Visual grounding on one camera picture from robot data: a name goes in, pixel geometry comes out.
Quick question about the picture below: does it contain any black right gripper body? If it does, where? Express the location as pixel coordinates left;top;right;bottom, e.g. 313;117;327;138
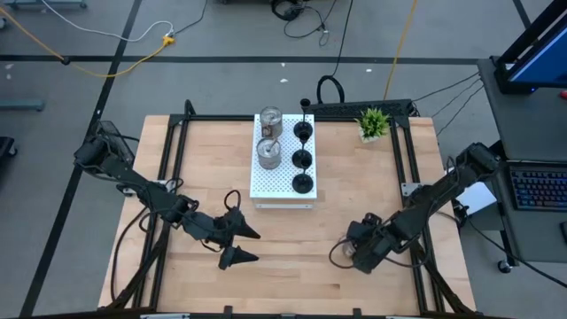
345;212;402;275

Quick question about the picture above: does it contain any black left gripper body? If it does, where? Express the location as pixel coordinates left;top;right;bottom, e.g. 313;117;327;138
181;207;244;249

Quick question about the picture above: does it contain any black candlestick holder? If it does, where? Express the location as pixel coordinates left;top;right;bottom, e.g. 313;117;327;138
291;152;315;195
292;97;315;143
291;128;315;170

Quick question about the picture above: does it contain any white perforated metal shelf riser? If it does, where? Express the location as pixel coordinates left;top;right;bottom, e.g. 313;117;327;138
249;113;318;209

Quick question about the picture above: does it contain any green plant in white pot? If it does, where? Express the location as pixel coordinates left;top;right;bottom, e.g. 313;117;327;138
355;105;393;144

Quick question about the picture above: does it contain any black power strip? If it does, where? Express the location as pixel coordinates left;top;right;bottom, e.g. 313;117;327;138
303;98;417;118

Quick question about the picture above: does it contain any black power supply box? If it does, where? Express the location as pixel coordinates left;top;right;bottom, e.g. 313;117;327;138
93;119;136;160

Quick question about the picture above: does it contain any backlit computer keyboard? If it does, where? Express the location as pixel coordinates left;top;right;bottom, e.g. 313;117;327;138
509;167;567;213

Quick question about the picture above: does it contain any grey computer desk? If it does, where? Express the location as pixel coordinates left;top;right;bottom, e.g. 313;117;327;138
477;56;567;267

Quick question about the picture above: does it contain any black floor object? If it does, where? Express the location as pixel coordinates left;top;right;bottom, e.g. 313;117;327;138
0;136;19;170

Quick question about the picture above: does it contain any grey metal floor bar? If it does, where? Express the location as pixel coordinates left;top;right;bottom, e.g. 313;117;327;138
6;0;89;11
0;99;45;112

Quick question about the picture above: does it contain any monitor with black stand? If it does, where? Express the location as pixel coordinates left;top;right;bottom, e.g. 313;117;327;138
493;0;567;96

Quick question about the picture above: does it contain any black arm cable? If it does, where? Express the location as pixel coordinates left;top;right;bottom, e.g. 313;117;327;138
109;206;152;303

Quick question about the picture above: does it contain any black aluminium table frame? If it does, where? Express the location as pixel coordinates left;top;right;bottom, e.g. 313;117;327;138
105;99;478;316

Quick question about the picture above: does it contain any black floor cable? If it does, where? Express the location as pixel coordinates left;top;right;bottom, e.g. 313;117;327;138
462;214;567;290
174;0;209;36

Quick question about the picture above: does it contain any black looped cable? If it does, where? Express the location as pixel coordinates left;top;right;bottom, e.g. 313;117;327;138
315;0;354;105

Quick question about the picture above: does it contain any thin black cable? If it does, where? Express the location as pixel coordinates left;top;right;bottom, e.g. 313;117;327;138
435;85;485;135
431;77;483;118
414;72;481;103

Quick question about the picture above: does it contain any yellow extension cable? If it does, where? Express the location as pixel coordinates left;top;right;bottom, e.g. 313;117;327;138
383;0;420;101
0;6;177;79

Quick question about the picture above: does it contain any white cable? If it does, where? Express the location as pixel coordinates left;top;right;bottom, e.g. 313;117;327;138
41;0;175;43

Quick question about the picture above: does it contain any black cable bundle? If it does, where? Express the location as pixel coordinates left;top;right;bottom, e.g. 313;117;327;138
270;0;331;48

